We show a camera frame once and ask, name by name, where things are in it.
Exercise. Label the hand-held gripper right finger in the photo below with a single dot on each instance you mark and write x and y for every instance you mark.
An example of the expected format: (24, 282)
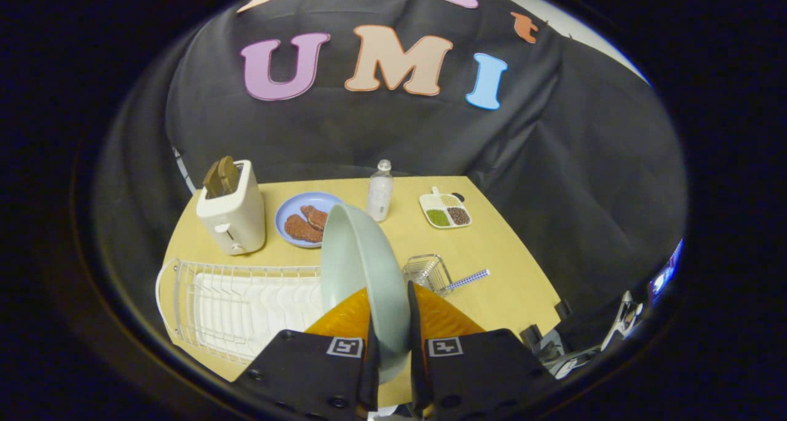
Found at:
(417, 365)

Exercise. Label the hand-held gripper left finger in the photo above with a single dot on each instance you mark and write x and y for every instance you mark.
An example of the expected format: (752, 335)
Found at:
(369, 372)

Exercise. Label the pale green plate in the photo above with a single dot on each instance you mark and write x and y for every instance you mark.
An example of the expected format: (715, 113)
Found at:
(359, 273)

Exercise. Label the blue plate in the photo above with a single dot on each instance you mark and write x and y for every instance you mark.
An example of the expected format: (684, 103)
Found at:
(294, 207)

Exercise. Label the brown meat patty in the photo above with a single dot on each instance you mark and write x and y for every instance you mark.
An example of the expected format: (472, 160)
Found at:
(315, 216)
(302, 228)

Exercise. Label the white divided spice tray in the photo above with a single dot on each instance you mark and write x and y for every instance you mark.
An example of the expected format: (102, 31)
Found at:
(445, 209)

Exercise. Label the clear plastic bottle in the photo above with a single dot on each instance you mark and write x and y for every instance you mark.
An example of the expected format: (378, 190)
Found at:
(380, 193)

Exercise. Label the cream toaster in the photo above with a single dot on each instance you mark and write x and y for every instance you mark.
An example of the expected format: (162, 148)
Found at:
(232, 215)

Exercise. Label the black backdrop cloth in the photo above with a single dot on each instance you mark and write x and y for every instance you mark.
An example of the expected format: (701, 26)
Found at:
(381, 126)

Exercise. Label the brown toast slice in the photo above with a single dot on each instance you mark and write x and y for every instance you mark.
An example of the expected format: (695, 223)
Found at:
(229, 174)
(212, 180)

